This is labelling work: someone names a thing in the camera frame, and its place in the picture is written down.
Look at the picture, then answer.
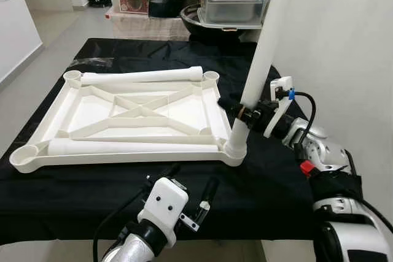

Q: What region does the black tablecloth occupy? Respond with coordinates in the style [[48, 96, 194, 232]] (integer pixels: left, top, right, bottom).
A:
[[0, 38, 326, 241]]

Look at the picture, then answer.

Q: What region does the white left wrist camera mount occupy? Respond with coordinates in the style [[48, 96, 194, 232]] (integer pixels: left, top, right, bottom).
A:
[[136, 176, 190, 249]]

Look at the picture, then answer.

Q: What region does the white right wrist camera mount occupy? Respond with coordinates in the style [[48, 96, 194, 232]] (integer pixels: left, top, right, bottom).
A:
[[263, 76, 295, 139]]

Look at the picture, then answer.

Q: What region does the clear tape strip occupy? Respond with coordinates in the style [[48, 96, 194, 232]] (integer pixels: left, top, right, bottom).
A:
[[71, 58, 114, 68]]

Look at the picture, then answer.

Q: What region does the patterned bench cloth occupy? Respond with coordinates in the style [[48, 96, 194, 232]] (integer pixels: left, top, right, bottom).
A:
[[106, 9, 192, 42]]

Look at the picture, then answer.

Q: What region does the white plastic children table top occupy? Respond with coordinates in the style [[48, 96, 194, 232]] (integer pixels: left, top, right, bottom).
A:
[[9, 70, 247, 174]]

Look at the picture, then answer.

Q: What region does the clear plastic storage container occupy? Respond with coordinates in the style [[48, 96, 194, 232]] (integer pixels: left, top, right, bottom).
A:
[[198, 0, 272, 28]]

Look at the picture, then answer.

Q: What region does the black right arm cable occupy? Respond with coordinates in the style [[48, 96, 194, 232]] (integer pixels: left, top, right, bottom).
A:
[[292, 92, 317, 149]]

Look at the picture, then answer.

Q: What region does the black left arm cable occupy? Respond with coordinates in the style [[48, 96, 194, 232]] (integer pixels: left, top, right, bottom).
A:
[[92, 176, 151, 262]]

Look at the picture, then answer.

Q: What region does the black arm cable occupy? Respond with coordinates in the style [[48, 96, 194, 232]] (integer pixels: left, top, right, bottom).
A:
[[92, 176, 151, 262], [292, 92, 317, 149]]

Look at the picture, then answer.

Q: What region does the black wok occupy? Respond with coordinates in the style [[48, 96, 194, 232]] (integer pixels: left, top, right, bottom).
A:
[[180, 3, 262, 45]]

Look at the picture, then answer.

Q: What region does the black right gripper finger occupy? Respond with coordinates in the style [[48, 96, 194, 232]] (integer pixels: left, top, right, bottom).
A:
[[217, 96, 246, 120]]

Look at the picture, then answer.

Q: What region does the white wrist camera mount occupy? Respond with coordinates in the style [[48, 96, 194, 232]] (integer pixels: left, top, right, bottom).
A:
[[136, 176, 190, 249], [263, 76, 295, 139]]

